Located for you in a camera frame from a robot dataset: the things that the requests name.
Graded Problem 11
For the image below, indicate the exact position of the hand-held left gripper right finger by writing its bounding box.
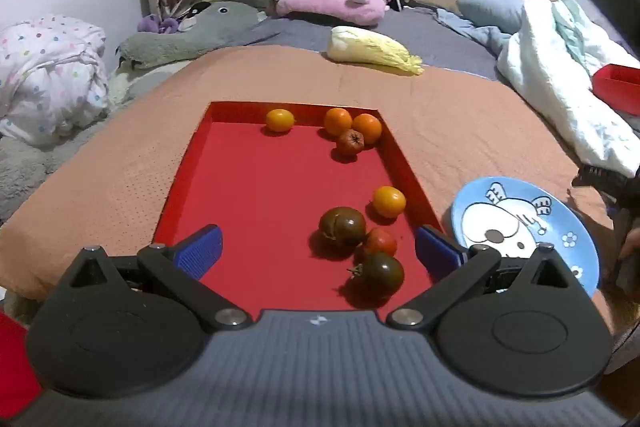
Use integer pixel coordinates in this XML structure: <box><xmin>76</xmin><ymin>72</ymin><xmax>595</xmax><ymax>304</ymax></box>
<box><xmin>385</xmin><ymin>224</ymin><xmax>581</xmax><ymax>328</ymax></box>

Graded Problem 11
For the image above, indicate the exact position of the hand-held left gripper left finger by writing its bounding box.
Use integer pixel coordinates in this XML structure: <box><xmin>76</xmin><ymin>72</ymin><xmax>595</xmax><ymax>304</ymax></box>
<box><xmin>65</xmin><ymin>223</ymin><xmax>253</xmax><ymax>333</ymax></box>

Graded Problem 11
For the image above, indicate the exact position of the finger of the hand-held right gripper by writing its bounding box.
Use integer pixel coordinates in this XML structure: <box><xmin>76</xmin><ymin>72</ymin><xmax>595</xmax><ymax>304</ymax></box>
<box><xmin>572</xmin><ymin>163</ymin><xmax>640</xmax><ymax>208</ymax></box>

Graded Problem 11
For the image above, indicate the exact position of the blue cartoon plate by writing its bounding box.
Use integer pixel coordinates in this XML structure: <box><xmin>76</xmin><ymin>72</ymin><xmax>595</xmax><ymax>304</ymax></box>
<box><xmin>450</xmin><ymin>177</ymin><xmax>600</xmax><ymax>299</ymax></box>

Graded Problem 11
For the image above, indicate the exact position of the red tray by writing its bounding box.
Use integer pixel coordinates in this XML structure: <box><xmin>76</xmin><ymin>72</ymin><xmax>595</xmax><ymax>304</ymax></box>
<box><xmin>151</xmin><ymin>101</ymin><xmax>446</xmax><ymax>323</ymax></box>

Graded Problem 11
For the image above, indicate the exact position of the orange mandarin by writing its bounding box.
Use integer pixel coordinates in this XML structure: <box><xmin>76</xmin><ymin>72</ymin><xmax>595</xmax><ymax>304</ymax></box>
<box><xmin>323</xmin><ymin>107</ymin><xmax>354</xmax><ymax>136</ymax></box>
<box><xmin>352</xmin><ymin>113</ymin><xmax>383</xmax><ymax>145</ymax></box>

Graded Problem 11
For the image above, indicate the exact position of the person's right hand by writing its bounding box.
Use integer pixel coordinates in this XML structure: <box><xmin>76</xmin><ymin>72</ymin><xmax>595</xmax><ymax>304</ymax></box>
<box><xmin>619</xmin><ymin>227</ymin><xmax>640</xmax><ymax>261</ymax></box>

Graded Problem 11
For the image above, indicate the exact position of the small red tomato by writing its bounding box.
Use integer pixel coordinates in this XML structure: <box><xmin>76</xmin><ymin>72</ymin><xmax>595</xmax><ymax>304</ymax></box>
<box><xmin>363</xmin><ymin>228</ymin><xmax>398</xmax><ymax>258</ymax></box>

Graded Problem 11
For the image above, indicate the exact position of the dark green-red tomato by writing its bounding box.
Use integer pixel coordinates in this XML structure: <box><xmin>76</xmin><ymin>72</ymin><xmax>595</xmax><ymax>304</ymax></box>
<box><xmin>347</xmin><ymin>253</ymin><xmax>405</xmax><ymax>299</ymax></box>
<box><xmin>319</xmin><ymin>206</ymin><xmax>367</xmax><ymax>250</ymax></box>

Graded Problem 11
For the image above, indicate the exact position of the yellow-orange citrus fruit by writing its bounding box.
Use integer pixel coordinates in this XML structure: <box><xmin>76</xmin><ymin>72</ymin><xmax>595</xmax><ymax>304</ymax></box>
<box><xmin>372</xmin><ymin>186</ymin><xmax>407</xmax><ymax>219</ymax></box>
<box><xmin>265</xmin><ymin>108</ymin><xmax>296</xmax><ymax>132</ymax></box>

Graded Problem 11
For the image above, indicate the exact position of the red box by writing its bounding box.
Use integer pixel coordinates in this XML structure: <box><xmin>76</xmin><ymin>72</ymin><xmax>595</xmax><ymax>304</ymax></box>
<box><xmin>591</xmin><ymin>63</ymin><xmax>640</xmax><ymax>116</ymax></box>

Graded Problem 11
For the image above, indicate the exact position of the white quilt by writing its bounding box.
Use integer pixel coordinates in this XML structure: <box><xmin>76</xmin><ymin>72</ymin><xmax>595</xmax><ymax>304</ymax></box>
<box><xmin>496</xmin><ymin>0</ymin><xmax>640</xmax><ymax>178</ymax></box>

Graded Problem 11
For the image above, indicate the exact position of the orange blanket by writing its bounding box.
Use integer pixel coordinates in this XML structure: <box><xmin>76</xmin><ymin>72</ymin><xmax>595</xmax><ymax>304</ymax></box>
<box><xmin>0</xmin><ymin>46</ymin><xmax>618</xmax><ymax>305</ymax></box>

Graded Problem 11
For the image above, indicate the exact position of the small brown tomato far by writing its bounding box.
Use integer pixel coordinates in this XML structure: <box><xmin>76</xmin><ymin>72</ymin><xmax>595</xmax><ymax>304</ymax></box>
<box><xmin>335</xmin><ymin>129</ymin><xmax>365</xmax><ymax>158</ymax></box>

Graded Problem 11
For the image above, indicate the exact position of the grey fluffy blanket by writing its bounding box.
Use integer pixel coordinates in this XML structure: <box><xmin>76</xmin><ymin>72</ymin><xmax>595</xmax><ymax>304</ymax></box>
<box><xmin>0</xmin><ymin>132</ymin><xmax>81</xmax><ymax>225</ymax></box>

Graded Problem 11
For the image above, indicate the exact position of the light blue cloth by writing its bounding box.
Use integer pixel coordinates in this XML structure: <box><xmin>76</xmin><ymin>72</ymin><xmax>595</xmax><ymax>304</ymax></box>
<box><xmin>435</xmin><ymin>7</ymin><xmax>512</xmax><ymax>58</ymax></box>

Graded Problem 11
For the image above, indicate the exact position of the light blue pillow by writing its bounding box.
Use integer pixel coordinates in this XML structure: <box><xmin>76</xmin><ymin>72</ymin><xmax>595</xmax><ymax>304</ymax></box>
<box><xmin>456</xmin><ymin>0</ymin><xmax>526</xmax><ymax>35</ymax></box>

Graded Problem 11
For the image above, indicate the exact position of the grey bed sheet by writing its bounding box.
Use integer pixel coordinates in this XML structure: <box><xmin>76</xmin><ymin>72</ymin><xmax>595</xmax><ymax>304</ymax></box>
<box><xmin>200</xmin><ymin>7</ymin><xmax>501</xmax><ymax>81</ymax></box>

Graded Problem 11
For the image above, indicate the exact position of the red box lid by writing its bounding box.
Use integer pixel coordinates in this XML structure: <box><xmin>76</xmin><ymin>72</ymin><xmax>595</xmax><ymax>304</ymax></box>
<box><xmin>0</xmin><ymin>311</ymin><xmax>43</xmax><ymax>408</ymax></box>

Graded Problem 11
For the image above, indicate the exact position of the napa cabbage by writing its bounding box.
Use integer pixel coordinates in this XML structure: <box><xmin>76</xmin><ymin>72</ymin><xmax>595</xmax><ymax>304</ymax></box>
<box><xmin>326</xmin><ymin>26</ymin><xmax>425</xmax><ymax>76</ymax></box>

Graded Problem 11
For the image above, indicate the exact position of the grey plush toy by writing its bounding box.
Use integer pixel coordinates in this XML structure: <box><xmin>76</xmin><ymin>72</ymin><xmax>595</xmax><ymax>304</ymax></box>
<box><xmin>116</xmin><ymin>0</ymin><xmax>268</xmax><ymax>70</ymax></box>

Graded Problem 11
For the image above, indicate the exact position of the purple plush toy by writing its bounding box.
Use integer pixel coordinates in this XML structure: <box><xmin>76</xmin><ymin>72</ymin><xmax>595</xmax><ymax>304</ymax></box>
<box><xmin>137</xmin><ymin>13</ymin><xmax>181</xmax><ymax>35</ymax></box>

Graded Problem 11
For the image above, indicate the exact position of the white polka-dot blanket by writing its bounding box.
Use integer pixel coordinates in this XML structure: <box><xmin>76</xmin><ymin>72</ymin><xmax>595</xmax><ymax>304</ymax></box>
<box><xmin>0</xmin><ymin>13</ymin><xmax>110</xmax><ymax>146</ymax></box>

